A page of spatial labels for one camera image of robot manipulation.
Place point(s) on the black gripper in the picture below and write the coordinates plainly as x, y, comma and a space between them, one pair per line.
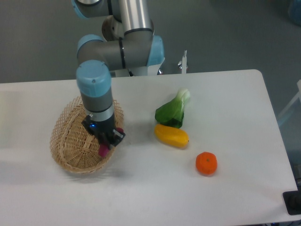
104, 131

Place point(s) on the purple sweet potato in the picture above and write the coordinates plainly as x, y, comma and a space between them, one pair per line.
103, 151

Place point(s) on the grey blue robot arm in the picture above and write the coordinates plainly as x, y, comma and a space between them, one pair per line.
136, 47

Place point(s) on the woven wicker basket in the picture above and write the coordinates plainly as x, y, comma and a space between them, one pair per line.
71, 146

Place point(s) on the green bok choy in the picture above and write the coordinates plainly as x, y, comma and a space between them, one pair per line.
172, 113

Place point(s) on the yellow mango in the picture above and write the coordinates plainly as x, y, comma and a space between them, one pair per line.
171, 136

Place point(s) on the orange tangerine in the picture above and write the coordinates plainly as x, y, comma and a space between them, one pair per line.
206, 163

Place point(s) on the black device at edge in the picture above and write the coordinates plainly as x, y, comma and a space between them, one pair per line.
292, 201

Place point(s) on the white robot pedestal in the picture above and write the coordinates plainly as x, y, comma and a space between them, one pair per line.
113, 30

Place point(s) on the white clamp post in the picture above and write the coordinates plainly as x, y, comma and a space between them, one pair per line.
183, 64

